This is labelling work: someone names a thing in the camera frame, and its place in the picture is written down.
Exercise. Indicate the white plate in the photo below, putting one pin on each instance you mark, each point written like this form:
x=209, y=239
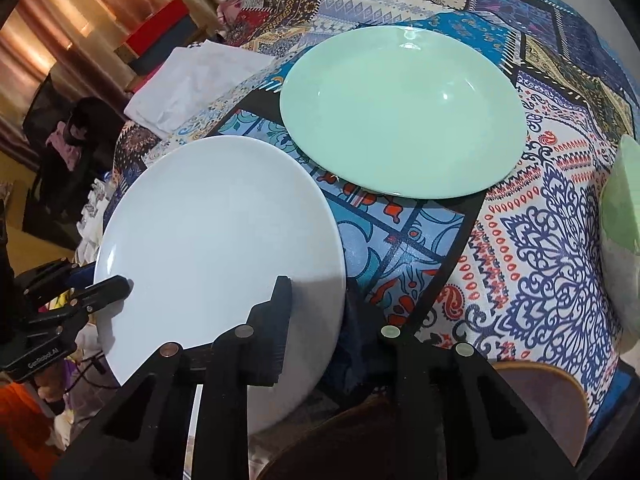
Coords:
x=210, y=220

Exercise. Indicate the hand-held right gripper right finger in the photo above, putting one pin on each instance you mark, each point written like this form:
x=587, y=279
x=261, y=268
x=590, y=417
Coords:
x=402, y=360

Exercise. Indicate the brown curtain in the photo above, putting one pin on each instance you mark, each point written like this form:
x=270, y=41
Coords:
x=75, y=5

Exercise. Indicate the orange cloth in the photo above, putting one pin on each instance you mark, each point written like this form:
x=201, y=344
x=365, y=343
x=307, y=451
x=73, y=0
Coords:
x=25, y=430

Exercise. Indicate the green bowl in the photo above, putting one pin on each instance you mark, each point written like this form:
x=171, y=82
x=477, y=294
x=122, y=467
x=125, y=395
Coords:
x=622, y=220

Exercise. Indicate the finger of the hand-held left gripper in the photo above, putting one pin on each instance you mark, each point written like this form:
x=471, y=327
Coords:
x=107, y=290
x=52, y=275

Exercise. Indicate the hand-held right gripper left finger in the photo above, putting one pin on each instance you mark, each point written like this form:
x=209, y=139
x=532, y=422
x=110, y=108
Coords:
x=272, y=332

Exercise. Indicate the black chair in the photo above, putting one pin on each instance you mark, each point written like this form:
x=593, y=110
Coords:
x=55, y=200

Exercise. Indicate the white folded cloth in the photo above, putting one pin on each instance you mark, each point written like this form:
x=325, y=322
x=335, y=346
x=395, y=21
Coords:
x=190, y=85

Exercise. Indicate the pink cloth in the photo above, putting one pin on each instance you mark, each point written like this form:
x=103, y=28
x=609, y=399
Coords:
x=65, y=142

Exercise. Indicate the green plate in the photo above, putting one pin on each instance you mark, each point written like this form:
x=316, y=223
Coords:
x=400, y=110

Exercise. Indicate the patchwork patterned tablecloth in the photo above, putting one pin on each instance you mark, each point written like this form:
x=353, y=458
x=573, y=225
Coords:
x=525, y=240

